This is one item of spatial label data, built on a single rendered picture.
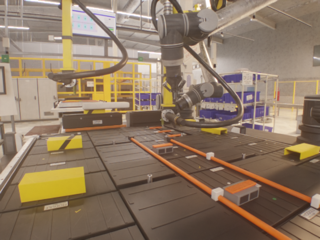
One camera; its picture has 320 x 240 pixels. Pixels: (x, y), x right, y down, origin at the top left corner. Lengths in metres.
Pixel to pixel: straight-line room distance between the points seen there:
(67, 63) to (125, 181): 0.92
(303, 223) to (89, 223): 0.42
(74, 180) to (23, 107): 9.60
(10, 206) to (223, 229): 0.46
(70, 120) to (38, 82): 8.59
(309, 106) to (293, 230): 1.21
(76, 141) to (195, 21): 0.76
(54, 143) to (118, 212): 0.57
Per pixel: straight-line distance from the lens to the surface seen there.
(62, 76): 0.92
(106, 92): 10.87
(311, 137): 1.59
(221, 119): 3.71
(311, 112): 1.57
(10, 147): 1.48
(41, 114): 9.99
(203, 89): 1.35
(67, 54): 1.30
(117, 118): 1.45
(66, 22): 1.35
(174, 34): 0.87
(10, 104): 3.57
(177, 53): 0.89
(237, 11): 1.20
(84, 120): 1.41
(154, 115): 1.55
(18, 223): 0.48
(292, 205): 0.54
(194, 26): 0.90
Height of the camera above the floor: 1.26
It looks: 8 degrees down
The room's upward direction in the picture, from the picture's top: straight up
